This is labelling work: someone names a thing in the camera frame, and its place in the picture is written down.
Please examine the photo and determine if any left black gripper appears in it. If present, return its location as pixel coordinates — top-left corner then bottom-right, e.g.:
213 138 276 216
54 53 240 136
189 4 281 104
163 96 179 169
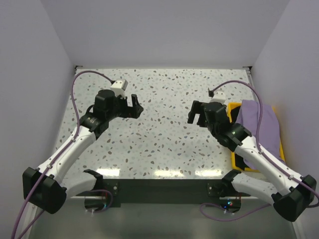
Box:
106 93 143 121

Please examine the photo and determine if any purple t shirt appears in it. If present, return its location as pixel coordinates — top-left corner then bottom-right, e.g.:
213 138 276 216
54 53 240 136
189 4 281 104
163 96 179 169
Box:
236 100 284 162

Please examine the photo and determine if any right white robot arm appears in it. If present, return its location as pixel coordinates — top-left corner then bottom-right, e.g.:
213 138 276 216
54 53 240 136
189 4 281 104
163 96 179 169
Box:
187 101 317 222

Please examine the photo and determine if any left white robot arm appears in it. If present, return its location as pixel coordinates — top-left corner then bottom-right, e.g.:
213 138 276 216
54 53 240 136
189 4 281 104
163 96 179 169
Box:
22 90 144 214

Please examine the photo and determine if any yellow plastic bin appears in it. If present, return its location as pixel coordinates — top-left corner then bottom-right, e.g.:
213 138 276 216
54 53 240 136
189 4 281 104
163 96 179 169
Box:
228 102 286 172

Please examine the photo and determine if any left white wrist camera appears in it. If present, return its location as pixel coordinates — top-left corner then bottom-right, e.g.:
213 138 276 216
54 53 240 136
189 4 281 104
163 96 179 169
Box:
110 79 128 98

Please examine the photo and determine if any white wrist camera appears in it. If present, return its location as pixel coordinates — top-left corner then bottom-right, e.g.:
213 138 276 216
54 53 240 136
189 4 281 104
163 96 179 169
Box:
208 89 226 105
110 79 128 98

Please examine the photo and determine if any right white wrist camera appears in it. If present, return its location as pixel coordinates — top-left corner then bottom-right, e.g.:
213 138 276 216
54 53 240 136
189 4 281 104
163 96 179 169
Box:
208 89 226 105

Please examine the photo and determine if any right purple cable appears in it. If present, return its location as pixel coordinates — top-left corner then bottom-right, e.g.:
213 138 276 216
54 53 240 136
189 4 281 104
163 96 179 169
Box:
200 80 319 222

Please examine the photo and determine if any purple cable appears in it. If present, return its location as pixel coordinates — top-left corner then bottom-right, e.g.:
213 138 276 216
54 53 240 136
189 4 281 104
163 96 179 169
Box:
9 70 115 239
200 80 319 222

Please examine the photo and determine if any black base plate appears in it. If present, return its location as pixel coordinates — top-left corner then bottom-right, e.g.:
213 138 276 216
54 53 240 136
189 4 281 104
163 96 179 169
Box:
74 178 252 209

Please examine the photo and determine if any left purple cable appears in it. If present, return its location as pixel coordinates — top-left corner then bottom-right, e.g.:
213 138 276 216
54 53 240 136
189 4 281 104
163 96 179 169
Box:
9 70 115 239

